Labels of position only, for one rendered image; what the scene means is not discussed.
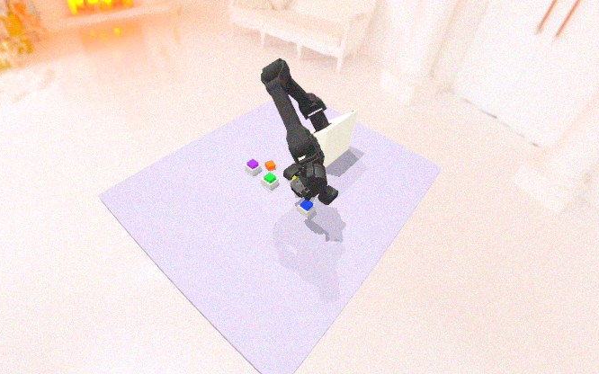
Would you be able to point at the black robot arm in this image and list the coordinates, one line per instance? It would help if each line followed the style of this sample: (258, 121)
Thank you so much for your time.
(301, 142)

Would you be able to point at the green button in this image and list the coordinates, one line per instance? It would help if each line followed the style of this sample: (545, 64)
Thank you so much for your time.
(269, 181)

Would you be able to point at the blue button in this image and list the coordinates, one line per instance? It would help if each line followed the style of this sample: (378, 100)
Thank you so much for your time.
(306, 208)

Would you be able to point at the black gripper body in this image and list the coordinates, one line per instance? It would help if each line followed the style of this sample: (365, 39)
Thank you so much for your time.
(326, 196)

